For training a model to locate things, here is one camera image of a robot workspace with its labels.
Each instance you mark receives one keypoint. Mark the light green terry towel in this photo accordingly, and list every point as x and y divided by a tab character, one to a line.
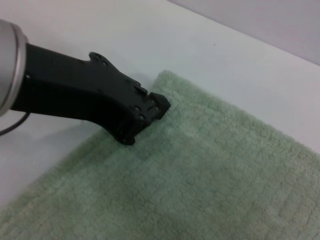
200	175

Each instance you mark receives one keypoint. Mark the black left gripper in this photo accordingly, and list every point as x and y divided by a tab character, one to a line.
75	87

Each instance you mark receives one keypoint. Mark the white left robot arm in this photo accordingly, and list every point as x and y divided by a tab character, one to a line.
8	62

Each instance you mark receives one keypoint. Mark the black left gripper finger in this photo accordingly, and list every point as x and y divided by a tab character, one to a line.
160	106

